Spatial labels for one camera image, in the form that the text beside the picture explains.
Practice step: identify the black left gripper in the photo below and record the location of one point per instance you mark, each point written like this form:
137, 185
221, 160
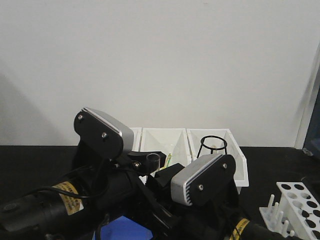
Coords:
111, 188

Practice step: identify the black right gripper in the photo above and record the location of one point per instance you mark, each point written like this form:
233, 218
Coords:
217, 219

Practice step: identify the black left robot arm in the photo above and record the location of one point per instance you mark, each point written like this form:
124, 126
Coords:
51, 213

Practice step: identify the black wire tripod stand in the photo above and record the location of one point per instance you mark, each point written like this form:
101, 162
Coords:
213, 145

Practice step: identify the white test tube rack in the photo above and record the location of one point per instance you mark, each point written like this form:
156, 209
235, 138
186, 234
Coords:
297, 214

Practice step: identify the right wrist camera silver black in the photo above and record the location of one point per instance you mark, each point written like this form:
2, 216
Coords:
202, 179

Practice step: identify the middle white storage bin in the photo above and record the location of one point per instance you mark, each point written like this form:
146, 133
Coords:
167, 140

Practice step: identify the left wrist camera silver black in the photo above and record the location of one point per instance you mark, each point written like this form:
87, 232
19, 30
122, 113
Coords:
104, 134

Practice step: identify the left white storage bin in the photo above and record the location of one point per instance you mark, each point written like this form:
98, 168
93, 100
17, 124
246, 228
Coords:
137, 131

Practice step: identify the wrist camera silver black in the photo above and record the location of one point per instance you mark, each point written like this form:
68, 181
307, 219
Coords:
104, 134
202, 179

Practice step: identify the blue plastic tray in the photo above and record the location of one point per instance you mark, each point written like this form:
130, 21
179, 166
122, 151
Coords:
124, 228

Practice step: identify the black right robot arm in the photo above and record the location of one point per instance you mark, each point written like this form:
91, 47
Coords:
251, 230

